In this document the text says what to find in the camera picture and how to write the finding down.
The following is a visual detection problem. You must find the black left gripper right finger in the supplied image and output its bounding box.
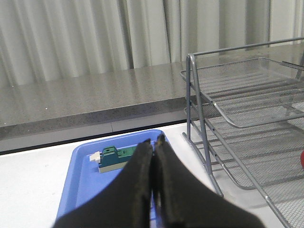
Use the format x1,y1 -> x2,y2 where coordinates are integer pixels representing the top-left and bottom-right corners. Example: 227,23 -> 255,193
152,134 -> 264,228

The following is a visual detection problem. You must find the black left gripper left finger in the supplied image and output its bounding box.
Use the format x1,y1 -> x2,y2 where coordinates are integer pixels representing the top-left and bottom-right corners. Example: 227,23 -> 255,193
53,139 -> 153,228

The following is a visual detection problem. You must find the mesh rack tray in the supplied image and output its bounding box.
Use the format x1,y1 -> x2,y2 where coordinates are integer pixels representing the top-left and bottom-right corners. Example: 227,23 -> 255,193
197,147 -> 304,228
184,108 -> 304,194
190,57 -> 304,128

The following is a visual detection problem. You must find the red emergency stop button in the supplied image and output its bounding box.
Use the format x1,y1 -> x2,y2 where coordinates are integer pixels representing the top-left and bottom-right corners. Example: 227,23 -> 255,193
300,151 -> 304,169

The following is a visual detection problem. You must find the green and beige component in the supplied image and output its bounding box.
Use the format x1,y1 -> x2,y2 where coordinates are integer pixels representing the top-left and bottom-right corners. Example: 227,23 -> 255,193
89,146 -> 136,173

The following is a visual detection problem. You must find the blue plastic tray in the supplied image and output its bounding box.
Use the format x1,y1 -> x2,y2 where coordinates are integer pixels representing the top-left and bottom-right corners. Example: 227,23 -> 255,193
56,129 -> 166,227

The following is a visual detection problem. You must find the grey stone counter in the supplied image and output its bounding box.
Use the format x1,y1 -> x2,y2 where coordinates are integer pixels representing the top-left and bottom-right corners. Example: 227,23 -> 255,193
0,44 -> 304,152

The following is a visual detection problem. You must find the grey pleated curtain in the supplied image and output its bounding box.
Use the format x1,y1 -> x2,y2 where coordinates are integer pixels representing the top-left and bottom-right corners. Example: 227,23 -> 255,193
0,0 -> 304,87

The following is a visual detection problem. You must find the grey metal rack frame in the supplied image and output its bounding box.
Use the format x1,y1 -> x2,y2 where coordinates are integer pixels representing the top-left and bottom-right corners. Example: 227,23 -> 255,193
181,37 -> 304,228

